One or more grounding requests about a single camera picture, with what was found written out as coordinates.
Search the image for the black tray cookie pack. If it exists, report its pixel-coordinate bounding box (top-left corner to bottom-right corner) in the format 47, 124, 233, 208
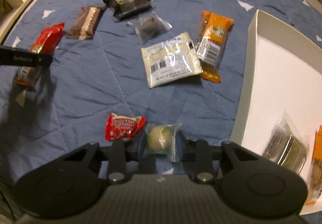
102, 0, 151, 20

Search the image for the small clear dark candy bag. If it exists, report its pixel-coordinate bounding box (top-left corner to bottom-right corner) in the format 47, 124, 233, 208
127, 14, 172, 44

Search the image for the white shallow cardboard box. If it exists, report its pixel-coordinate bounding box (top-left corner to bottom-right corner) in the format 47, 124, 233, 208
230, 9, 322, 216

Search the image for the cream snack packet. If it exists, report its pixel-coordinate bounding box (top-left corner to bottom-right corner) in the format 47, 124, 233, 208
141, 32, 202, 88

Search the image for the red long snack packet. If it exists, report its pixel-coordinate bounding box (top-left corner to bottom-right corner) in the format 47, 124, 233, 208
13, 22, 66, 87

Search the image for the orange snack bar packet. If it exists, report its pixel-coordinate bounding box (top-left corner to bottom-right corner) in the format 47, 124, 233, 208
195, 10, 234, 83

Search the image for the brown chocolate wafer packet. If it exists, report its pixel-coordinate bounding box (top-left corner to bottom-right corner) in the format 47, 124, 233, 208
67, 6, 106, 40

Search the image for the gold wafer clear pack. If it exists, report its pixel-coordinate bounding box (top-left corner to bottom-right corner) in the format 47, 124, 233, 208
262, 112, 309, 174

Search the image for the blue quilted triangle blanket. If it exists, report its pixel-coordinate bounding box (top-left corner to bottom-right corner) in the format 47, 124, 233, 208
1, 0, 321, 183

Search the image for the green white ball candy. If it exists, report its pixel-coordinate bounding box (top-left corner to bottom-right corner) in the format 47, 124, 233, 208
143, 124, 182, 162

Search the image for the small red candy packet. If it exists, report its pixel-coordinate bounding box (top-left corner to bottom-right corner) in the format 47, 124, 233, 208
105, 113, 146, 142

